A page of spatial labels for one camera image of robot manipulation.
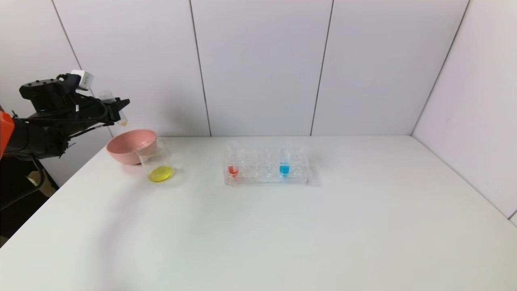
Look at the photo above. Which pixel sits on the test tube with red pigment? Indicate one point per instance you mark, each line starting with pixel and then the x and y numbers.
pixel 233 170

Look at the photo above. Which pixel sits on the test tube with yellow pigment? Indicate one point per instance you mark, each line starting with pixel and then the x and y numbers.
pixel 104 96

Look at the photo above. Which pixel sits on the test tube with blue pigment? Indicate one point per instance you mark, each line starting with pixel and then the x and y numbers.
pixel 284 169

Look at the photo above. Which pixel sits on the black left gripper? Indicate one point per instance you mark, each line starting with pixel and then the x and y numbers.
pixel 110 110

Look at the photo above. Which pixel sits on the clear plastic test tube rack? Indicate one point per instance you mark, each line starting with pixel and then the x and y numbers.
pixel 299 171

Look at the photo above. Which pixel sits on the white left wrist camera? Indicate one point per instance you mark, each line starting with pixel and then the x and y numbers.
pixel 84 79

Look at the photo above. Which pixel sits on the clear glass beaker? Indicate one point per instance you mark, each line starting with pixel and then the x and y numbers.
pixel 160 174

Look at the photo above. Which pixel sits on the black and orange left arm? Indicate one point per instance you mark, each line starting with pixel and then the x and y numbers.
pixel 32 141

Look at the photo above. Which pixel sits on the pink bowl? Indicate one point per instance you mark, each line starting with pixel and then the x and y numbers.
pixel 125 149

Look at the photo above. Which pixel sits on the black background furniture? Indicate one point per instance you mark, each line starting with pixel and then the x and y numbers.
pixel 16 220

